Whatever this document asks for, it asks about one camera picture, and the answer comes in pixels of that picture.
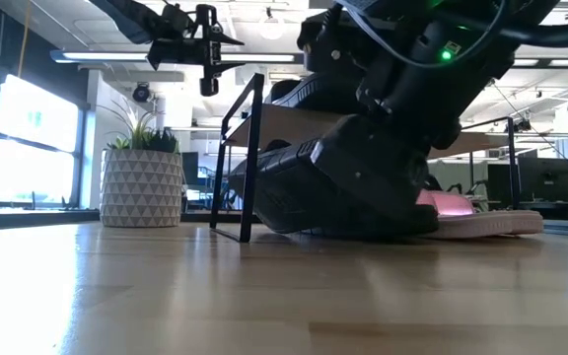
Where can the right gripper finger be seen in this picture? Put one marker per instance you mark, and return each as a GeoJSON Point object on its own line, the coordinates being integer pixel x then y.
{"type": "Point", "coordinates": [377, 182]}

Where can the black computer monitor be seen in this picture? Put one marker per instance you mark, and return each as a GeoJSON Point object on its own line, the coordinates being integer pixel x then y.
{"type": "Point", "coordinates": [190, 167]}
{"type": "Point", "coordinates": [545, 180]}

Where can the black-framed window wall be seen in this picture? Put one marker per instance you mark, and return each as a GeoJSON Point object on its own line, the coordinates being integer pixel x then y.
{"type": "Point", "coordinates": [32, 163]}

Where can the round white ceiling lamp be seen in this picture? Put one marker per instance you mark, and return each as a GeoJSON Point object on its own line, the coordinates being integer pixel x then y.
{"type": "Point", "coordinates": [271, 27]}

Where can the wooden shelf black metal frame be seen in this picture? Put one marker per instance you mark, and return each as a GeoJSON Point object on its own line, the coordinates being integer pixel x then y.
{"type": "Point", "coordinates": [252, 148]}

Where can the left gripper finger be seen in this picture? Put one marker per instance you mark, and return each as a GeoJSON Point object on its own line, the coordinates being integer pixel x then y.
{"type": "Point", "coordinates": [230, 39]}
{"type": "Point", "coordinates": [230, 68]}

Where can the long ceiling light fixture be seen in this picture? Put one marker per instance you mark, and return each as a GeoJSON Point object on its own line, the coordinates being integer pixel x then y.
{"type": "Point", "coordinates": [116, 55]}

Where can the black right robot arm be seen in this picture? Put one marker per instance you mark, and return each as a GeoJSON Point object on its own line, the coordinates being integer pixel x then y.
{"type": "Point", "coordinates": [535, 12]}

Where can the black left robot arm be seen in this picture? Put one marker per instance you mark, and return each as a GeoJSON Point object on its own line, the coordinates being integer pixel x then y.
{"type": "Point", "coordinates": [126, 17]}

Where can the black aluminium table frame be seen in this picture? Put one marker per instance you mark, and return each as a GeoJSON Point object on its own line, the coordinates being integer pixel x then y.
{"type": "Point", "coordinates": [42, 218]}

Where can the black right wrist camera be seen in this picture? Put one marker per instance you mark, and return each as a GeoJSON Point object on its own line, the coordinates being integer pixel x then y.
{"type": "Point", "coordinates": [328, 44]}

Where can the black round ceiling speaker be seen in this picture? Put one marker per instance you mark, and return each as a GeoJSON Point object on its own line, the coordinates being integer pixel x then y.
{"type": "Point", "coordinates": [141, 92]}

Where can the succulent in patterned pot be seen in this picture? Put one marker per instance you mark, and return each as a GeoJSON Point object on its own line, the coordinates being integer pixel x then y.
{"type": "Point", "coordinates": [141, 187]}

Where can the pink rubber slide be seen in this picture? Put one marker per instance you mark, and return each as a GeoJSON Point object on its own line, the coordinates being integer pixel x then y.
{"type": "Point", "coordinates": [461, 228]}
{"type": "Point", "coordinates": [528, 222]}

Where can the black striped rubber slide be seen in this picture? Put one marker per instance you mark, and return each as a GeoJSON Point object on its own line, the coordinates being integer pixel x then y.
{"type": "Point", "coordinates": [304, 96]}
{"type": "Point", "coordinates": [284, 187]}

